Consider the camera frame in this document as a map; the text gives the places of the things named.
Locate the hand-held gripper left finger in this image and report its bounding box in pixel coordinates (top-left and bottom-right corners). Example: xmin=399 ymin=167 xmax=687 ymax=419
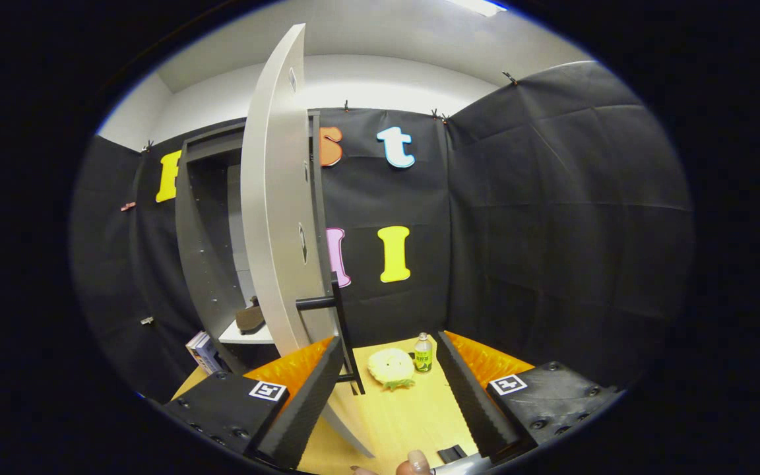
xmin=161 ymin=335 xmax=346 ymax=470

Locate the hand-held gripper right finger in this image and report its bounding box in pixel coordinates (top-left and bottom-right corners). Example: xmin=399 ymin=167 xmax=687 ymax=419
xmin=434 ymin=330 xmax=621 ymax=462

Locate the brown fuzzy shoe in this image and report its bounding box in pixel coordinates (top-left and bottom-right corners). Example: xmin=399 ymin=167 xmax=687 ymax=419
xmin=235 ymin=296 xmax=267 ymax=333

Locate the grey shoe cabinet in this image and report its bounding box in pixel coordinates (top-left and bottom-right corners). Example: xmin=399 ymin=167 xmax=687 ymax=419
xmin=174 ymin=109 xmax=328 ymax=378

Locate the green drink bottle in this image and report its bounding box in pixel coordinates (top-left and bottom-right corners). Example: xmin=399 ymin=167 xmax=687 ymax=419
xmin=414 ymin=332 xmax=434 ymax=374

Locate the yellow plush toy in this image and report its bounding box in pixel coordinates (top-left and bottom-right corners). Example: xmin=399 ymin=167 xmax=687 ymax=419
xmin=367 ymin=348 xmax=416 ymax=391

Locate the blue purple book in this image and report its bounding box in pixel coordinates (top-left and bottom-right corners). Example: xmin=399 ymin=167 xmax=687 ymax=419
xmin=194 ymin=335 xmax=224 ymax=375

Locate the ceiling light strip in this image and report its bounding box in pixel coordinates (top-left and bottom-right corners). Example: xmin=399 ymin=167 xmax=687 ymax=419
xmin=446 ymin=0 xmax=507 ymax=18

